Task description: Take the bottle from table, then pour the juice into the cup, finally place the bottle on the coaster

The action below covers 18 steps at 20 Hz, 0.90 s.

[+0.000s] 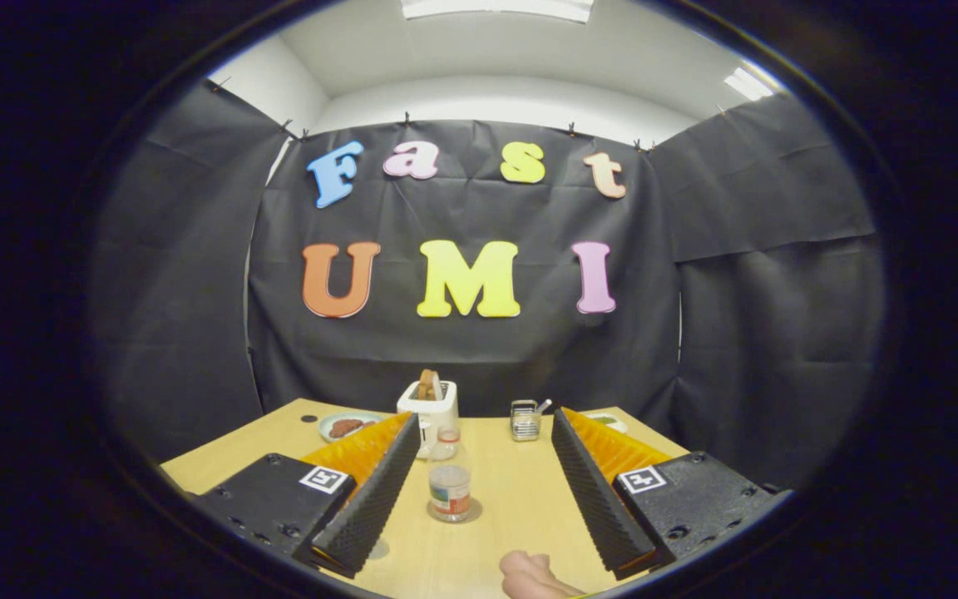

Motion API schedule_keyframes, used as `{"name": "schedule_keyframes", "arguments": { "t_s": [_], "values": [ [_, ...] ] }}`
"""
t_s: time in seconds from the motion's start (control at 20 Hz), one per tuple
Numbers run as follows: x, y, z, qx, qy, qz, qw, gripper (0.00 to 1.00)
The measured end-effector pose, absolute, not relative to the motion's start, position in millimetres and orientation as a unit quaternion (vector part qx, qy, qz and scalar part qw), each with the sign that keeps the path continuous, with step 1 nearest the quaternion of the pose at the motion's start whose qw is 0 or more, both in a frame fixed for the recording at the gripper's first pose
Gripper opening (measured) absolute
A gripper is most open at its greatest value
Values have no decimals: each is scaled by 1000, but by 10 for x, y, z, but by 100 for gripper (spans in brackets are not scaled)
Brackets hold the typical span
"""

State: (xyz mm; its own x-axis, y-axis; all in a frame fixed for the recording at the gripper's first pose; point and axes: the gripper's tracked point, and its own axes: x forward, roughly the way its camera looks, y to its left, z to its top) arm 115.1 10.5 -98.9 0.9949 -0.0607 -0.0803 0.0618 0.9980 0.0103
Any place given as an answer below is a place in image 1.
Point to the toasted bread slice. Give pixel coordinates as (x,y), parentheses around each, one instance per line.
(429,387)

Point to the long ceiling light panel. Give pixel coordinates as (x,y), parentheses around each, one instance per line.
(496,8)

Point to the white toaster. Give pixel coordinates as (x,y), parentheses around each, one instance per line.
(437,412)

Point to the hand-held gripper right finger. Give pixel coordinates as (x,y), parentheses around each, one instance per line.
(599,491)

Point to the pale green plate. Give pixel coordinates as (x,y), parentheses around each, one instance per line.
(323,427)

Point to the white divided food tray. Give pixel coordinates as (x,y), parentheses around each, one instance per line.
(612,423)

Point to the round brown coaster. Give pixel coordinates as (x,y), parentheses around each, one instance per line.
(477,510)

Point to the clear plastic juice bottle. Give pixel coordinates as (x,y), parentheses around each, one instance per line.
(450,491)

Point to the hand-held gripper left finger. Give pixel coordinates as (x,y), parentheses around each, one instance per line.
(371,507)

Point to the small ceiling light panel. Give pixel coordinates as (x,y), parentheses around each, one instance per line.
(747,83)

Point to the metal spoon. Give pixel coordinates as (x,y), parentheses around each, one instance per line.
(542,405)

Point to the wooden table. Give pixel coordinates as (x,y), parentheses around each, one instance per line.
(512,491)

